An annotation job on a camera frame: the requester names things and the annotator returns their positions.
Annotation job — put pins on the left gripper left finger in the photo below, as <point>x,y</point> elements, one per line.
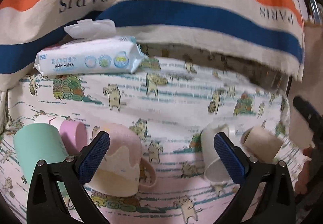
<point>45,202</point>

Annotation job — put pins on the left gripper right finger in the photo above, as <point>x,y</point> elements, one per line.
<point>277,201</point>

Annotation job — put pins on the white mug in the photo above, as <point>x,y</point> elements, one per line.
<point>214,170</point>

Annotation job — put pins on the beige cup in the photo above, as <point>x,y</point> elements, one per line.
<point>261,143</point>

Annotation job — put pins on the mint green cup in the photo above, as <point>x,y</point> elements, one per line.
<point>38,141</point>

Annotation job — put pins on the small pink cup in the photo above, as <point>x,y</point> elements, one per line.
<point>74,136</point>

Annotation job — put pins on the small white cup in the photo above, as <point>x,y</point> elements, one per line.
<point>55,121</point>

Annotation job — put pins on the person's right hand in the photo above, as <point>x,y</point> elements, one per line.
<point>303,177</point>

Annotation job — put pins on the pink and cream mug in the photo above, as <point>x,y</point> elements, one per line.
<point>123,171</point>

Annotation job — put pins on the striped Paris blanket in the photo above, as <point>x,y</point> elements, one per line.
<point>269,32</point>

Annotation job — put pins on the cat print bed sheet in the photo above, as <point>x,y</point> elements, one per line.
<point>166,104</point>

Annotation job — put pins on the baby wipes pack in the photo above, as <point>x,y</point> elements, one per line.
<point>95,49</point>

